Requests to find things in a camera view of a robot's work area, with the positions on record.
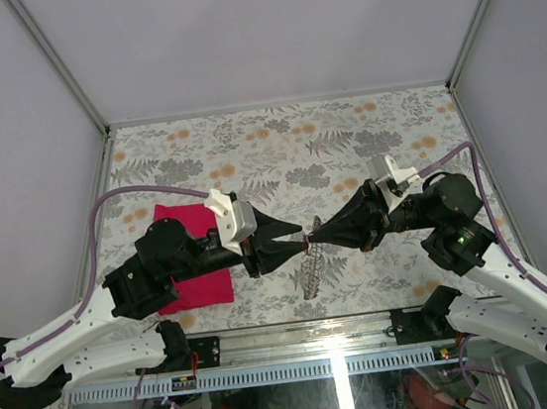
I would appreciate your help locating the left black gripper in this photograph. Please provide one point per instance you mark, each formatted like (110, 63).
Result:
(271, 253)

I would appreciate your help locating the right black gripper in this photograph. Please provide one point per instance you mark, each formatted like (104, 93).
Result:
(363, 221)

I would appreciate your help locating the red tag key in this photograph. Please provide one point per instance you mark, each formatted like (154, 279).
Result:
(306, 244)

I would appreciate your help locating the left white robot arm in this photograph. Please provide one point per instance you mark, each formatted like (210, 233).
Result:
(38, 368)

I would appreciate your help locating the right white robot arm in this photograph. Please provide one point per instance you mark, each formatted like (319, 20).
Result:
(468, 249)

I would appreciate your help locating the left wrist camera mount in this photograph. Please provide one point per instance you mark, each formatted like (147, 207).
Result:
(235, 220)

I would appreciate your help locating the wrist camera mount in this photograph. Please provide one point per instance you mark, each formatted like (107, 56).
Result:
(235, 220)
(394, 182)

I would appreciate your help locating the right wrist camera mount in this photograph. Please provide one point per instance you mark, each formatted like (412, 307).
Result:
(394, 182)

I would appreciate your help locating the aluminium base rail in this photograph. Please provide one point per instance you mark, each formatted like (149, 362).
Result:
(286, 353)

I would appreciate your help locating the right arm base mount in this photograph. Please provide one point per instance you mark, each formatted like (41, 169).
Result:
(417, 321)

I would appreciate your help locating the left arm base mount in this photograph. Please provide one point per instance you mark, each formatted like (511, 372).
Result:
(181, 353)

